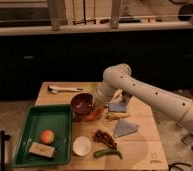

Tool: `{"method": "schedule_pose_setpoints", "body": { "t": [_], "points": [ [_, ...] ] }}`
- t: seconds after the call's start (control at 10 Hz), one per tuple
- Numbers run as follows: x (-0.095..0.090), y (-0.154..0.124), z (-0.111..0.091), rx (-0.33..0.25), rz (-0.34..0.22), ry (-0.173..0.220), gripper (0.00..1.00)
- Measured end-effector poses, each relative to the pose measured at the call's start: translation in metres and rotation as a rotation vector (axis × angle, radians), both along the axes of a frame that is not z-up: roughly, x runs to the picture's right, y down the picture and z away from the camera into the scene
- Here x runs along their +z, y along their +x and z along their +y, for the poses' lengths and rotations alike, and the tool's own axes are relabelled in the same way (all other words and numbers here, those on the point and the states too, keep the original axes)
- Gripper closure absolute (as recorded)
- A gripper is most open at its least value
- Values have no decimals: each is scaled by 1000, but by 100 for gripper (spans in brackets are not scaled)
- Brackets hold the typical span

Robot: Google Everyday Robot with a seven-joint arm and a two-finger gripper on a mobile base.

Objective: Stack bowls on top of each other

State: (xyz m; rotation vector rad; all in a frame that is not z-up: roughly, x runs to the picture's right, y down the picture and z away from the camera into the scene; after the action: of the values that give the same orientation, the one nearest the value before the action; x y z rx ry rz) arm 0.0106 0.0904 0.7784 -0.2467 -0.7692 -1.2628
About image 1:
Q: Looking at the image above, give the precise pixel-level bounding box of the black stand post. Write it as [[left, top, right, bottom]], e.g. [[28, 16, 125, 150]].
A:
[[0, 130, 11, 171]]

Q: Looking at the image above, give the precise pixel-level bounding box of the green cucumber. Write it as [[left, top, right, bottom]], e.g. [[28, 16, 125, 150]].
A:
[[93, 148, 123, 159]]

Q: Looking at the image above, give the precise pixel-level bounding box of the grey triangular cloth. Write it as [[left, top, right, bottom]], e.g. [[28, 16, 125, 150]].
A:
[[113, 119, 139, 138]]

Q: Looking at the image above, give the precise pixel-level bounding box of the green plastic tray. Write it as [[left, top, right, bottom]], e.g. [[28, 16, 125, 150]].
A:
[[13, 104, 72, 168]]

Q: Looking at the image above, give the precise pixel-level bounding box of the tan sponge block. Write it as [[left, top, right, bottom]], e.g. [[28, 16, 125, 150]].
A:
[[29, 142, 55, 158]]

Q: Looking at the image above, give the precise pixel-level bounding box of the white handled tool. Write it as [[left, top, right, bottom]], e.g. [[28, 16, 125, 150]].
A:
[[48, 85, 83, 94]]

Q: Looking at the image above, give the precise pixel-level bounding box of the brown grape bunch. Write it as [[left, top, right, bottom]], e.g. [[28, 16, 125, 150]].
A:
[[93, 130, 117, 149]]

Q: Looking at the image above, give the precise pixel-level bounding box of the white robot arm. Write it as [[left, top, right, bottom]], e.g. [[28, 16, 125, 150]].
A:
[[95, 64, 193, 171]]

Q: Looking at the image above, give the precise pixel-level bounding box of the brown bowl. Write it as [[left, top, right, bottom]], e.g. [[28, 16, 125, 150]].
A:
[[70, 93, 93, 115]]

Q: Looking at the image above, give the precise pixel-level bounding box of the red yellow apple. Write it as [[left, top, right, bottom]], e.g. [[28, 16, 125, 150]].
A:
[[40, 130, 54, 144]]

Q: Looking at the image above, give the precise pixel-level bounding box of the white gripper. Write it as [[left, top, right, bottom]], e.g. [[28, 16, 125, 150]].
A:
[[95, 83, 115, 107]]

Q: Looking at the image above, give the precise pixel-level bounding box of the small white bowl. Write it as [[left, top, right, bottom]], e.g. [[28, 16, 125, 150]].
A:
[[73, 136, 91, 156]]

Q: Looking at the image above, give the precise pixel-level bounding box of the yellow banana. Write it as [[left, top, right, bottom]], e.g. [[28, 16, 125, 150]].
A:
[[106, 112, 130, 120]]

